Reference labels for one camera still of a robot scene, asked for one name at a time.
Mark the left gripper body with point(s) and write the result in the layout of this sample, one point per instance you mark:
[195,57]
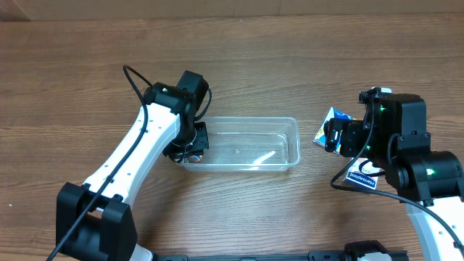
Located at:
[198,141]

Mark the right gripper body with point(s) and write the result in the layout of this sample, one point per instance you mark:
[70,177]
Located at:
[333,135]

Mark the orange tube white cap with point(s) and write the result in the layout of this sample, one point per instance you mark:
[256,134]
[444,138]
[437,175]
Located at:
[195,158]

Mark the blue yellow VapoDrops box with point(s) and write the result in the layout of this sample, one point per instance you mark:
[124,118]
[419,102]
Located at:
[330,130]

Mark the white blue Hansaplast box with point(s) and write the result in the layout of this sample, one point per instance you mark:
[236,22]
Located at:
[362,174]

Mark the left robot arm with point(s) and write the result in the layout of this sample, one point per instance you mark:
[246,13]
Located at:
[94,221]

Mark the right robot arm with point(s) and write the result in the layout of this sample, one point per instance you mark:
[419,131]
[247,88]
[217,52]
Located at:
[393,136]

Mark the clear plastic container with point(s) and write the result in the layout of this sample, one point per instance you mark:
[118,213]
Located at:
[241,144]

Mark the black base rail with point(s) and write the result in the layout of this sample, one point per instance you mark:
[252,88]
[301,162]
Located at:
[370,250]

